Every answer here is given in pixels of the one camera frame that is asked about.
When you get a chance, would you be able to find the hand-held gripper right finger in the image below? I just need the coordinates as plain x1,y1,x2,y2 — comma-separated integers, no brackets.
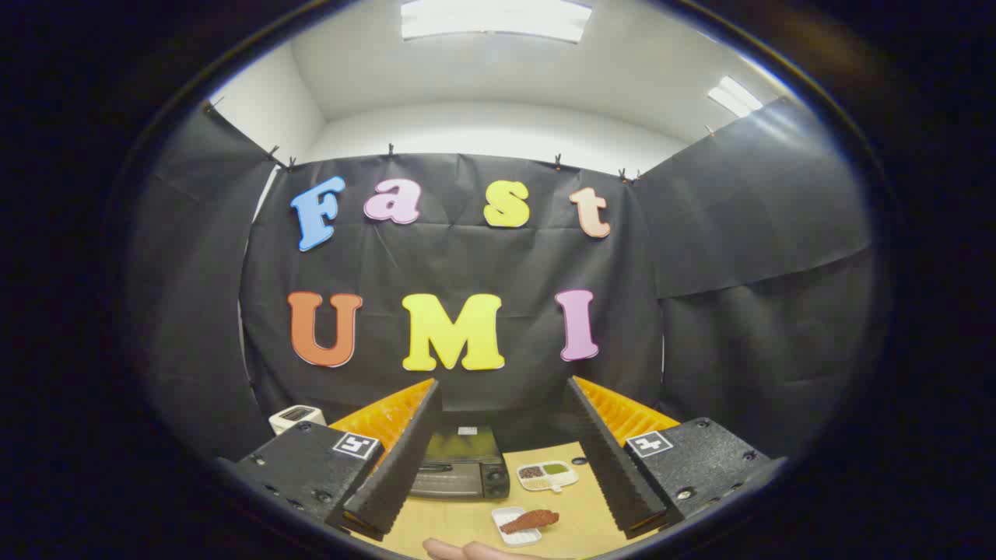
562,376,787,541

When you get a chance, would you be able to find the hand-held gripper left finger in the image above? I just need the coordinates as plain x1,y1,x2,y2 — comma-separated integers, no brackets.
218,378,443,542

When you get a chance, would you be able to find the black toaster oven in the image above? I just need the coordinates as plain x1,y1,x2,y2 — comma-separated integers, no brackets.
409,424,511,499

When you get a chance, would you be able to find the red raw steak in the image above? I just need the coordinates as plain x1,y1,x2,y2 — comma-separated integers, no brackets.
500,509,560,534

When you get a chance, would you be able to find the white bread toaster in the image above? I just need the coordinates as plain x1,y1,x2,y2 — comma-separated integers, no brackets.
268,405,328,436

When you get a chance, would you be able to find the white divided condiment dish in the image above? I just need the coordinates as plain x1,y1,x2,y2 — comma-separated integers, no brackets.
517,460,580,494

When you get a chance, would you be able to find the white rectangular tray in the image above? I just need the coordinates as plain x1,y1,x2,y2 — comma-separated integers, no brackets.
491,506,543,548

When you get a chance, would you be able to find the narrow ceiling light panel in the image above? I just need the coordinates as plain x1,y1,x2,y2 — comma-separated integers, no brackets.
707,75,765,119

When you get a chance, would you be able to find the wide ceiling light panel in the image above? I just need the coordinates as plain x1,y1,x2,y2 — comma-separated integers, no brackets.
401,0,592,44

